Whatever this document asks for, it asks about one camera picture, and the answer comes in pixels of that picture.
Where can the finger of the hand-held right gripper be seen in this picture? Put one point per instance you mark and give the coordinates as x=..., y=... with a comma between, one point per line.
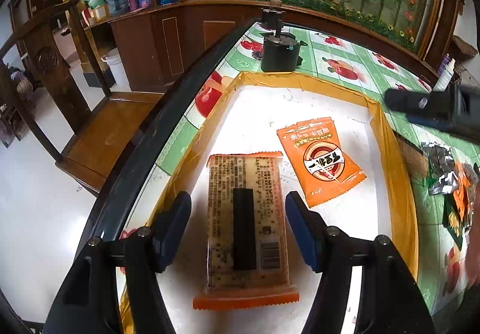
x=412, y=103

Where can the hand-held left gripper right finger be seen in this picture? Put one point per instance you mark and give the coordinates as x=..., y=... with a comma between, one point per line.
x=300, y=232

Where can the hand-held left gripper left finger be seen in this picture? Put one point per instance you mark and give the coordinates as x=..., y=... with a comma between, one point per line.
x=176, y=229

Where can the long cracker packet orange ends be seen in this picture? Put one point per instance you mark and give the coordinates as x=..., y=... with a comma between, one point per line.
x=225, y=206

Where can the silver foil snack packet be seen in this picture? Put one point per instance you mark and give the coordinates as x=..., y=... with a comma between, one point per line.
x=438, y=165

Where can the yellow-rimmed white tray box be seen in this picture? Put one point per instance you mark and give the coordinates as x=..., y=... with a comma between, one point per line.
x=262, y=109

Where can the person's right forearm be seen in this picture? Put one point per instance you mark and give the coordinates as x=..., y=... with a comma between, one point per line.
x=473, y=262

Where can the white spray bottle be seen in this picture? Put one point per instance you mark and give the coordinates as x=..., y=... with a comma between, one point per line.
x=444, y=75

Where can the orange round logo snack packet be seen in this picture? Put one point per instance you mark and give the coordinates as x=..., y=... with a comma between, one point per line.
x=322, y=165

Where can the orange foil snack packet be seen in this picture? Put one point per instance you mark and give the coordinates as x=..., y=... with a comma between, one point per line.
x=465, y=184

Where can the dark green snack packet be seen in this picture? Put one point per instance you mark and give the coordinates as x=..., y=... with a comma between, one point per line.
x=452, y=219

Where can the wooden chair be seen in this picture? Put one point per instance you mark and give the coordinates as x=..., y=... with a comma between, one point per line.
x=112, y=131

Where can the large black metal cylinder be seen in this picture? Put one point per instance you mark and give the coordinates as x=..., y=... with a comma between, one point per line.
x=277, y=56

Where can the small black metal cylinder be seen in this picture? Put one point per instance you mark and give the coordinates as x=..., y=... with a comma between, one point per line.
x=270, y=17

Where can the white bucket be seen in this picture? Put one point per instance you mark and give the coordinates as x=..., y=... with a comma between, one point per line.
x=116, y=69

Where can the dark wooden display cabinet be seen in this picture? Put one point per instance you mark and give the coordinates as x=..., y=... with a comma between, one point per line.
x=180, y=38

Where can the small cardboard carton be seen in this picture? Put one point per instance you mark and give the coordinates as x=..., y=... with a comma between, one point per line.
x=100, y=13

